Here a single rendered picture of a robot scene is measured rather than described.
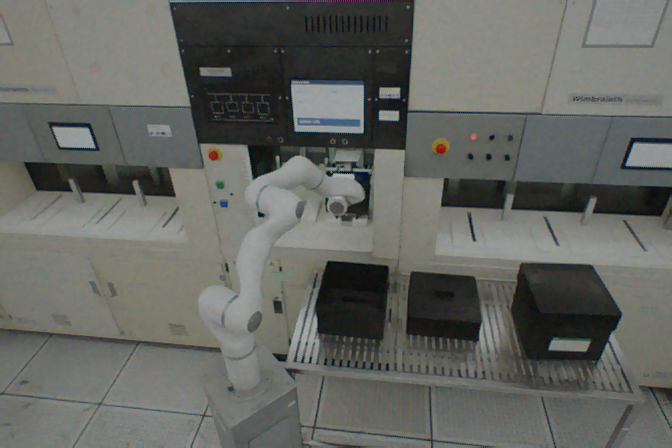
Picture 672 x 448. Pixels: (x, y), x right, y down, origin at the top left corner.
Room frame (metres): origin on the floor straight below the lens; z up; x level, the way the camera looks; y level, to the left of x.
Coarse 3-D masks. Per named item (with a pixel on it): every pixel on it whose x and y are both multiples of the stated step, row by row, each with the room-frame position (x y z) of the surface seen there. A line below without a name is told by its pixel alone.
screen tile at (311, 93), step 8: (296, 88) 1.76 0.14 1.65; (304, 88) 1.76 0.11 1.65; (312, 88) 1.75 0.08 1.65; (320, 88) 1.75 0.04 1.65; (296, 96) 1.76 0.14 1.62; (304, 96) 1.76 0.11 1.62; (312, 96) 1.75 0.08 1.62; (320, 96) 1.75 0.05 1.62; (296, 104) 1.76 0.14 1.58; (320, 104) 1.75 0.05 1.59; (296, 112) 1.76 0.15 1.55; (304, 112) 1.76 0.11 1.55; (312, 112) 1.75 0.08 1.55; (320, 112) 1.75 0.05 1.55
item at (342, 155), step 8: (344, 152) 2.07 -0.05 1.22; (352, 152) 2.06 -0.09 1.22; (360, 152) 2.06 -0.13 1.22; (336, 160) 2.00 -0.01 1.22; (344, 160) 1.99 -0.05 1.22; (352, 160) 1.99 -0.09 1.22; (328, 168) 2.05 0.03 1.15; (336, 168) 2.05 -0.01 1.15; (344, 168) 2.05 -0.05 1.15; (368, 176) 2.00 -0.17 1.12; (360, 184) 1.93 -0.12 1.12; (368, 184) 1.93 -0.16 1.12; (368, 192) 1.98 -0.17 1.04; (368, 200) 1.98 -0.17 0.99; (352, 208) 1.95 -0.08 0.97; (360, 208) 1.94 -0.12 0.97; (336, 216) 1.96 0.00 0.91
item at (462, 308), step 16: (416, 272) 1.57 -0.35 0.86; (416, 288) 1.46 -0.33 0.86; (432, 288) 1.46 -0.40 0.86; (448, 288) 1.45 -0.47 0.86; (464, 288) 1.45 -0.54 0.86; (416, 304) 1.36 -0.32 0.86; (432, 304) 1.36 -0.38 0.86; (448, 304) 1.36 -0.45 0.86; (464, 304) 1.35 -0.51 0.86; (416, 320) 1.29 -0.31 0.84; (432, 320) 1.28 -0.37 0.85; (448, 320) 1.27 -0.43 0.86; (464, 320) 1.27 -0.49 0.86; (480, 320) 1.26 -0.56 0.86; (432, 336) 1.28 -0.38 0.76; (448, 336) 1.27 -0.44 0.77; (464, 336) 1.26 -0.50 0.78
